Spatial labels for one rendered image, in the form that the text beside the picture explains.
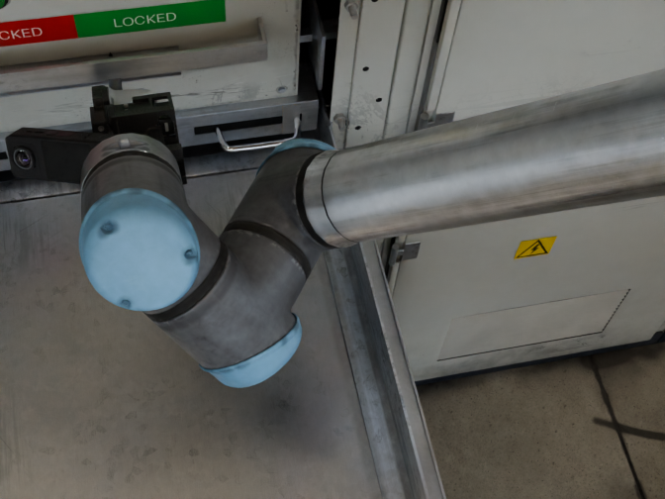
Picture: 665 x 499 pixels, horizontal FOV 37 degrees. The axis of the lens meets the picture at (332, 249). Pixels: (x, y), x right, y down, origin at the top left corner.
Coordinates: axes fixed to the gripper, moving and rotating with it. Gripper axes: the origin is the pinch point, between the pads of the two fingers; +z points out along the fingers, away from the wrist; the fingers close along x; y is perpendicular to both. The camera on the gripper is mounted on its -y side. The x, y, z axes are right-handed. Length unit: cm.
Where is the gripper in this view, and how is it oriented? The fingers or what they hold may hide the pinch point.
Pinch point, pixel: (102, 103)
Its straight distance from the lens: 111.6
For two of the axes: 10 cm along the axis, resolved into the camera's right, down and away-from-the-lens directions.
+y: 9.7, -1.5, 1.7
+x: -0.5, -8.7, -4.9
